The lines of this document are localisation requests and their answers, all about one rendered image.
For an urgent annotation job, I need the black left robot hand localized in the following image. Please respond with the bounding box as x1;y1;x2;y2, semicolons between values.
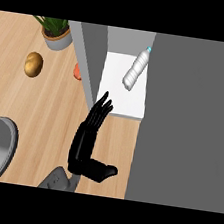
64;86;130;186

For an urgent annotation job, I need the grey open cabinet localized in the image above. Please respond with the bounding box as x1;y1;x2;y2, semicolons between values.
55;19;158;123

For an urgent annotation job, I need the clear plastic water bottle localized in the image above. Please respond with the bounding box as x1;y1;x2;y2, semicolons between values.
120;42;153;95

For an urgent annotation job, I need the large dark grey cabinet door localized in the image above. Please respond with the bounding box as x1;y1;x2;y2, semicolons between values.
124;30;224;215

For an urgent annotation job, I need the orange carrot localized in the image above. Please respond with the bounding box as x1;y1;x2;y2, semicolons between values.
71;61;86;82

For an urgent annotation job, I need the brown potato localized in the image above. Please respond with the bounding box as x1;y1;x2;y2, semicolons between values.
22;49;46;80

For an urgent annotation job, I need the green plant in grey pot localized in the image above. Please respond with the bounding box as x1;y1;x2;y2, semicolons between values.
28;14;76;54

